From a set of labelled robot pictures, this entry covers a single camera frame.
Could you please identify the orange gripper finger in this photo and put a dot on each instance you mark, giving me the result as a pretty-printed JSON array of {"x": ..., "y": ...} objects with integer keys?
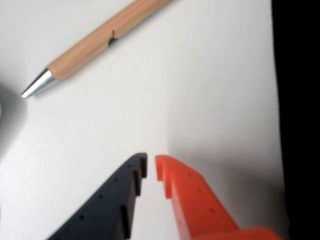
[{"x": 197, "y": 207}]

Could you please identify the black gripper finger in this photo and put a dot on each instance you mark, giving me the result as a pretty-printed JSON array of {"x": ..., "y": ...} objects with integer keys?
[{"x": 107, "y": 207}]

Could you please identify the wooden ballpoint pen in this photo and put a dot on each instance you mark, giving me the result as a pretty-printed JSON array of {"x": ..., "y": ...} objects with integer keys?
[{"x": 100, "y": 42}]

